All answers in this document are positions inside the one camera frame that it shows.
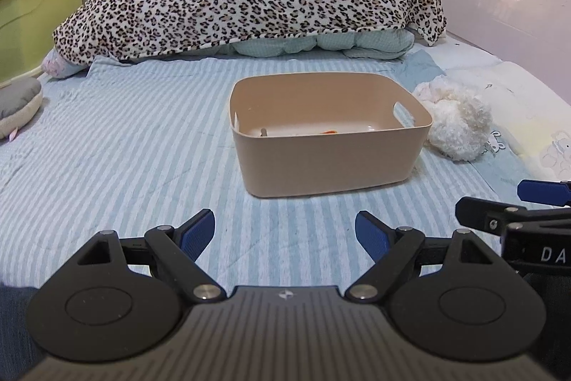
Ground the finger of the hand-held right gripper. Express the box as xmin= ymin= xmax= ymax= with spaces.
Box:
xmin=517 ymin=179 xmax=571 ymax=207
xmin=455 ymin=196 xmax=531 ymax=236

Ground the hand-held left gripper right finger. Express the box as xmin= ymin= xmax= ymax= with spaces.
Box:
xmin=345 ymin=210 xmax=511 ymax=302

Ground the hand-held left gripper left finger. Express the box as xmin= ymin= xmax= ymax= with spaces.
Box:
xmin=77 ymin=209 xmax=227 ymax=301

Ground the beige plastic storage bin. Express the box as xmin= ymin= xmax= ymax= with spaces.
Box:
xmin=229 ymin=72 xmax=433 ymax=199

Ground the light blue printed cloth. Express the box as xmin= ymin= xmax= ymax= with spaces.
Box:
xmin=479 ymin=126 xmax=538 ymax=187

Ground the white printed pillow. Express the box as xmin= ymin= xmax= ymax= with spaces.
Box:
xmin=444 ymin=60 xmax=571 ymax=182

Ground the white fluffy plush toy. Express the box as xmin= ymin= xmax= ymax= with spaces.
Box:
xmin=413 ymin=75 xmax=492 ymax=162

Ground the blue striped bedsheet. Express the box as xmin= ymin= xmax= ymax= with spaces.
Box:
xmin=0 ymin=51 xmax=549 ymax=295

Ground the lavender headboard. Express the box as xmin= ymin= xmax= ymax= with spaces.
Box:
xmin=421 ymin=0 xmax=571 ymax=67

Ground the person's leg in jeans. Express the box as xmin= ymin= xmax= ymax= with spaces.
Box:
xmin=0 ymin=285 xmax=47 ymax=366

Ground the teal quilted duvet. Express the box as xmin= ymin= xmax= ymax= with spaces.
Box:
xmin=203 ymin=27 xmax=418 ymax=60

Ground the pink white pillow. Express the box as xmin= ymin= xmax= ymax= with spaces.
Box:
xmin=42 ymin=48 xmax=90 ymax=78

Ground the grey and cream cushion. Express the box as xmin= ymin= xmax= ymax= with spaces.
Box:
xmin=0 ymin=76 xmax=44 ymax=139

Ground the leopard print blanket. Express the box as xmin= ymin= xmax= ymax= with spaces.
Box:
xmin=52 ymin=0 xmax=448 ymax=66

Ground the green wooden furniture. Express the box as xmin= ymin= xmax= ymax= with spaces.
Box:
xmin=0 ymin=0 xmax=86 ymax=88

